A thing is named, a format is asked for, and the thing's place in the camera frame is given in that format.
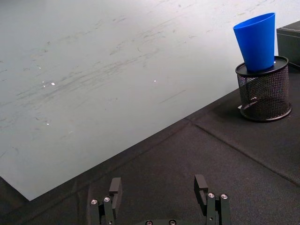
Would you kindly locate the blue plastic cup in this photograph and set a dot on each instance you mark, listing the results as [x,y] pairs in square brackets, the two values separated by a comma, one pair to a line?
[257,44]

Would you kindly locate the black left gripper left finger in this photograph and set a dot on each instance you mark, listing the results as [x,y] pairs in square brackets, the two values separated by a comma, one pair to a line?
[115,199]

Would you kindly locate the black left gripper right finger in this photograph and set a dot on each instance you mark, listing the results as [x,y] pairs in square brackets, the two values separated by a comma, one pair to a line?
[212,204]

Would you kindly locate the black table cloth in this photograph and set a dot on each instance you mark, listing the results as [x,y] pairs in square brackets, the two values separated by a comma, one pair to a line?
[211,164]

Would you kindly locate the black box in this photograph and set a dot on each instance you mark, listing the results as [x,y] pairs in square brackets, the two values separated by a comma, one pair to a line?
[289,44]

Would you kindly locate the black mesh pen holder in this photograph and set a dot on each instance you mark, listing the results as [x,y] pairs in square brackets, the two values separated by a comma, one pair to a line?
[264,93]

